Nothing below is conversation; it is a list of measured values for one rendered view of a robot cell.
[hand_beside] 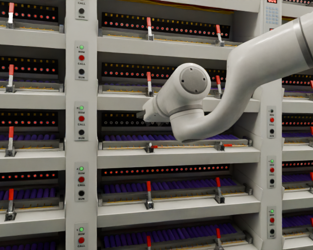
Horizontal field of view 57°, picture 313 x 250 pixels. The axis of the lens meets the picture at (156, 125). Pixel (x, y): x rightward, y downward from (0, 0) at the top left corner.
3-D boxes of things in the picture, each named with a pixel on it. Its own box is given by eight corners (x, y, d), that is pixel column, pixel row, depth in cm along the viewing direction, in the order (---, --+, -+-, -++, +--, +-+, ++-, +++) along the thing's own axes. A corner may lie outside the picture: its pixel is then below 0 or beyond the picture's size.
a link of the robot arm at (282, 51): (331, 106, 52) (188, 145, 69) (305, 27, 55) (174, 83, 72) (324, 101, 44) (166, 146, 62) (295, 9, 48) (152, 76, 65)
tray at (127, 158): (259, 162, 110) (263, 138, 107) (96, 168, 93) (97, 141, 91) (232, 144, 128) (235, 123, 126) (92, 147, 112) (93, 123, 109)
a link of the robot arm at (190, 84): (193, 118, 71) (185, 83, 73) (217, 101, 59) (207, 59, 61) (161, 122, 69) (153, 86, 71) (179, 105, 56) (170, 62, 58)
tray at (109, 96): (258, 112, 110) (265, 76, 106) (96, 109, 93) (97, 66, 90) (231, 101, 129) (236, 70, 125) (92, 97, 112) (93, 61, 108)
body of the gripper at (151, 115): (188, 90, 75) (174, 103, 86) (150, 89, 72) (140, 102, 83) (191, 118, 73) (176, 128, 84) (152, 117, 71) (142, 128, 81)
